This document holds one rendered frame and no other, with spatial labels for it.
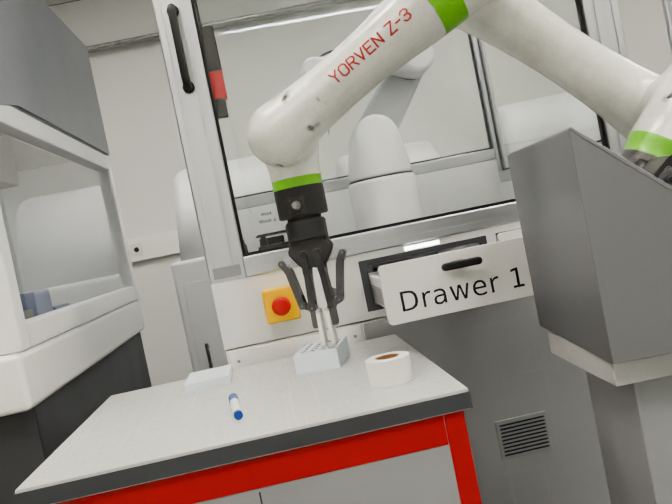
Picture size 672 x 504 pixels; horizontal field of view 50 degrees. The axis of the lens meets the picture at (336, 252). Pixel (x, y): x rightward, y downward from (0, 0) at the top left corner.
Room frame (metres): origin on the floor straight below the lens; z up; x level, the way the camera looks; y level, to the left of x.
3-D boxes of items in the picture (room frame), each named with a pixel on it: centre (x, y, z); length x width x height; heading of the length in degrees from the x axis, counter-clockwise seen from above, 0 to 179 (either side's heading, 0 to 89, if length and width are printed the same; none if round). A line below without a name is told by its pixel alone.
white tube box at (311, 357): (1.38, 0.06, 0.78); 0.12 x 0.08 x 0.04; 170
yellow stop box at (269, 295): (1.54, 0.14, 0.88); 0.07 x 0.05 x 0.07; 95
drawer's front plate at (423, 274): (1.33, -0.21, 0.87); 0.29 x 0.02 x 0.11; 95
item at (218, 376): (1.44, 0.30, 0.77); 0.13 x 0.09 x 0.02; 6
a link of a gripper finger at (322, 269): (1.33, 0.03, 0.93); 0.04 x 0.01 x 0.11; 170
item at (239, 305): (2.07, -0.19, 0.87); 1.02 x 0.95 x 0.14; 95
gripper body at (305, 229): (1.33, 0.04, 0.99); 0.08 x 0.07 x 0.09; 80
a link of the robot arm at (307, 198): (1.32, 0.05, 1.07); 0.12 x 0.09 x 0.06; 170
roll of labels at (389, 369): (1.12, -0.05, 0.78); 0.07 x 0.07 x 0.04
